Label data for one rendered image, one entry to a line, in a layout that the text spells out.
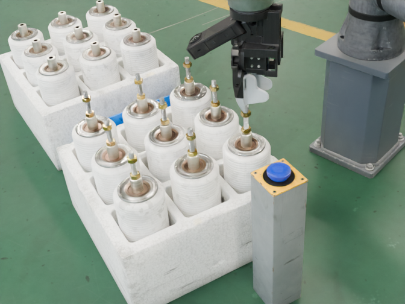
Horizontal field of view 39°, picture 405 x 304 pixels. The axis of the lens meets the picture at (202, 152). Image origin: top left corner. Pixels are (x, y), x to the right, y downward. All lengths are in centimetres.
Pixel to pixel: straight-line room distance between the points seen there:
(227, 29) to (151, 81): 59
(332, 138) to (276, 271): 50
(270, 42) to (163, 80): 62
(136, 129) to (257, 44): 38
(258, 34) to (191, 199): 33
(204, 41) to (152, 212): 32
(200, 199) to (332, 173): 48
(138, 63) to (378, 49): 61
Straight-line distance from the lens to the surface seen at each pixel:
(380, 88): 133
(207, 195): 107
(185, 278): 116
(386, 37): 131
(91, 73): 149
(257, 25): 97
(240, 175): 112
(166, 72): 154
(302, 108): 168
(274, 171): 94
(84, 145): 121
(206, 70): 187
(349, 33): 132
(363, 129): 139
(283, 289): 112
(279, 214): 96
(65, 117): 147
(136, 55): 152
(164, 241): 105
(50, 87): 146
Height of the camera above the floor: 94
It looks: 38 degrees down
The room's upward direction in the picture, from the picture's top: 5 degrees counter-clockwise
